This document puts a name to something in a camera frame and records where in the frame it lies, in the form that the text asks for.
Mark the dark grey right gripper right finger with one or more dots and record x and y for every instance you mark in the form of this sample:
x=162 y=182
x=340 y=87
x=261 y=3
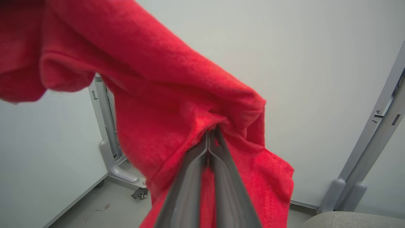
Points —
x=232 y=196

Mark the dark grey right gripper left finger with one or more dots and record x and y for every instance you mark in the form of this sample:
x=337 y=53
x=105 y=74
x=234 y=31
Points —
x=186 y=190

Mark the red garment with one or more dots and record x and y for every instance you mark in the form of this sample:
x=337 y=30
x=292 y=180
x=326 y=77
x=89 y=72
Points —
x=158 y=95

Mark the grey fabric sofa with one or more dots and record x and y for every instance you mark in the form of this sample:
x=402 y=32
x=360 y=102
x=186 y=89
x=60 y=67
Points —
x=354 y=221

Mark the black caster wheel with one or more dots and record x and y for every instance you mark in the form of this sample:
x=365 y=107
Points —
x=140 y=193

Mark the grey partition bottom rail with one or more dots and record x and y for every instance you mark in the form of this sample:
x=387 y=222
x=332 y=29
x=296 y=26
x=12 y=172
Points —
x=303 y=204

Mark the grey partition post with foot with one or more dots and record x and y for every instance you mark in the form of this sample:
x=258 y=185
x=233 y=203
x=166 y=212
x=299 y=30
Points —
x=109 y=145

